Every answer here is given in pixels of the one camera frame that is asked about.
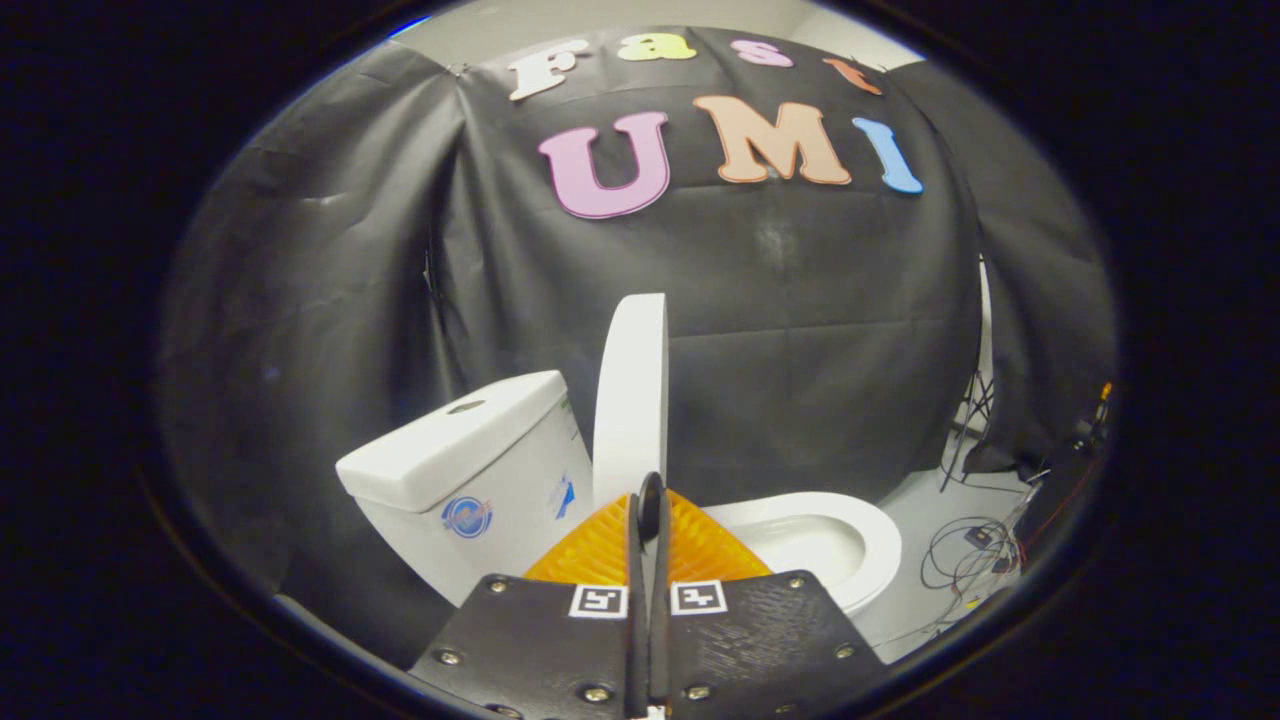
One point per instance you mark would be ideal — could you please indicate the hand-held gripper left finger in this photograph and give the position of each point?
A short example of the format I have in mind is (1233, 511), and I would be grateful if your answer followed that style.
(540, 650)

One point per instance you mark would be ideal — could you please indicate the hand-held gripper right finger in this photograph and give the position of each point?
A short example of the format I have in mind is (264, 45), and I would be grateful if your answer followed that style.
(760, 650)

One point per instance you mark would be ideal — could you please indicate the white toilet lid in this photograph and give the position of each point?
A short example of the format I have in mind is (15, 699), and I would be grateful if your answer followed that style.
(630, 400)

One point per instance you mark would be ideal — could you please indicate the white toilet body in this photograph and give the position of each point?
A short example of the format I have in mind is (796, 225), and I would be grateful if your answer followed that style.
(500, 540)

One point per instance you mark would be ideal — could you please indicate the white toilet seat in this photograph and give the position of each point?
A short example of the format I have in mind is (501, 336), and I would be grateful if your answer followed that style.
(870, 530)

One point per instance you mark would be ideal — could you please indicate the white toilet tank cover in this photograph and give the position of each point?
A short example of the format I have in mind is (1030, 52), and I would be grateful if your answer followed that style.
(440, 440)

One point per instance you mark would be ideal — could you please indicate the small black power adapter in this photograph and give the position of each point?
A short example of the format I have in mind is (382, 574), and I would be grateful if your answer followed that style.
(978, 536)

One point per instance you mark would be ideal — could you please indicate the black tripod stand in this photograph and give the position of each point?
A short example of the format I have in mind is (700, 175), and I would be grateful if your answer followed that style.
(970, 430)

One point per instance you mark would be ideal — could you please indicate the black backdrop cloth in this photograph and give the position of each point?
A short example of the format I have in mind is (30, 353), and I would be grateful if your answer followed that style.
(800, 330)

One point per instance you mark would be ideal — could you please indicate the dark flat board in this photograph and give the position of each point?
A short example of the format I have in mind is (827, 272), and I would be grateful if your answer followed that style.
(1055, 490)

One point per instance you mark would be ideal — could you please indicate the black and orange device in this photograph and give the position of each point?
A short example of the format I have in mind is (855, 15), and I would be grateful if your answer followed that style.
(1095, 430)

